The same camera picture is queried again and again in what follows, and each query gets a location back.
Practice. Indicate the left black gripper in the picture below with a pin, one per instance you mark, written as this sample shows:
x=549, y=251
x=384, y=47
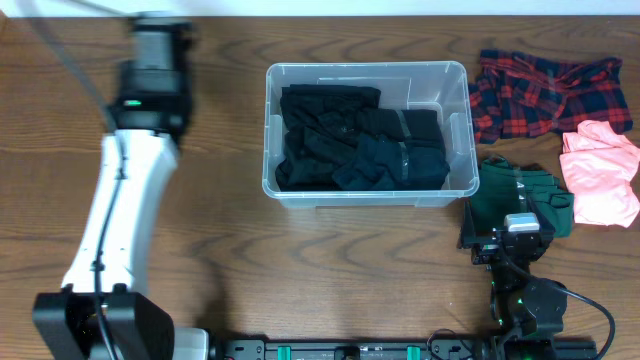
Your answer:
x=154, y=25

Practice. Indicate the large black garment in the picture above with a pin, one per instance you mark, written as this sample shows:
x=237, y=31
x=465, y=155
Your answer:
x=321, y=133

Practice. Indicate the red plaid flannel shirt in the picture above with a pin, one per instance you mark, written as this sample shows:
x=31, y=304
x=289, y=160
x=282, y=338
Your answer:
x=518, y=95

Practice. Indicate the black garment with tape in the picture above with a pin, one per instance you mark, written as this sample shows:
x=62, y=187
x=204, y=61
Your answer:
x=401, y=125

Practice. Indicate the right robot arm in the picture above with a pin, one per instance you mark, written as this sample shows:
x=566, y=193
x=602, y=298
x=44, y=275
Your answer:
x=528, y=309

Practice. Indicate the dark green folded garment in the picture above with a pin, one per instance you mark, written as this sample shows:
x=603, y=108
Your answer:
x=504, y=188

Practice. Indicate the dark teal garment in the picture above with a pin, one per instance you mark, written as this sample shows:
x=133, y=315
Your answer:
x=383, y=164

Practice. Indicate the pink garment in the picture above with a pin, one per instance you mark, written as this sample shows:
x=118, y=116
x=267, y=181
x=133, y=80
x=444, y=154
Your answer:
x=598, y=166

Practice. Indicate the clear plastic storage bin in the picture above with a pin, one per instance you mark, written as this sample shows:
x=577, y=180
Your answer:
x=441, y=86

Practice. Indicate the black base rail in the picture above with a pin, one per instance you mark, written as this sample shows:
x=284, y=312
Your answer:
x=438, y=348

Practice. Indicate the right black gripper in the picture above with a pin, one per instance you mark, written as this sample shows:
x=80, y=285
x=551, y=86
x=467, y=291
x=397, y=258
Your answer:
x=487, y=245

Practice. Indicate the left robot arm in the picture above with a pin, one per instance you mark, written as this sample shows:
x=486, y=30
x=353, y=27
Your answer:
x=101, y=310

